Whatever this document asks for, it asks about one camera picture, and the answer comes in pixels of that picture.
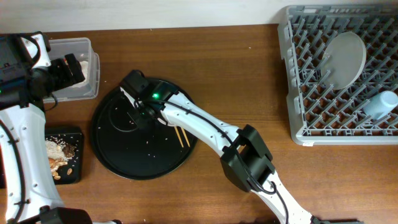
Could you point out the grey dishwasher rack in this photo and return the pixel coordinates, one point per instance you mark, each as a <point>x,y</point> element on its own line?
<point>318,113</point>

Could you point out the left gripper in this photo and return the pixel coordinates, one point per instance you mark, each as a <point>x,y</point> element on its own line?
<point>67,78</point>

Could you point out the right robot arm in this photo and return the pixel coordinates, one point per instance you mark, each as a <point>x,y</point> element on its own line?
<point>244,156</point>

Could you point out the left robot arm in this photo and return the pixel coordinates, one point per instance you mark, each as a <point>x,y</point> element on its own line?
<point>32,196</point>

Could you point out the white tissue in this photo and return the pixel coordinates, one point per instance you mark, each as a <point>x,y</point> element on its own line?
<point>84,68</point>

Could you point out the orange carrot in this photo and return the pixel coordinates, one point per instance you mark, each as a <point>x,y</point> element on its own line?
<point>52,162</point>

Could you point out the wooden chopstick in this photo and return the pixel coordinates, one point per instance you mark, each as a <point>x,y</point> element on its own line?
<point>185,136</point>
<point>178,136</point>

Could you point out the light blue cup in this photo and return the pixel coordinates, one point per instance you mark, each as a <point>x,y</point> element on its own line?
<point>381,104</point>

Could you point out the clear plastic bin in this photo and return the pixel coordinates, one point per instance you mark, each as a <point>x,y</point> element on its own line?
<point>83,51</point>

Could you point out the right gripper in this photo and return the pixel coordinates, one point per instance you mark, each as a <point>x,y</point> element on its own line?
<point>143,115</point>

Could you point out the rice and food scraps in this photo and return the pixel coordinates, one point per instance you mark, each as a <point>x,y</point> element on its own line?
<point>54,148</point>

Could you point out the grey plate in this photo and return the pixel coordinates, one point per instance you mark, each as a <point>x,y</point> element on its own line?
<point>343,60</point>

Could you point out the brown food chunk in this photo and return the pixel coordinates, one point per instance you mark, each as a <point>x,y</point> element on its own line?
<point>69,151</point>

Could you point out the round black tray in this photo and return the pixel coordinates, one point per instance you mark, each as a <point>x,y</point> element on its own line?
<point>130,152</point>

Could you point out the black rectangular bin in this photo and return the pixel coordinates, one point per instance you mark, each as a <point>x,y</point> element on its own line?
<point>72,137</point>

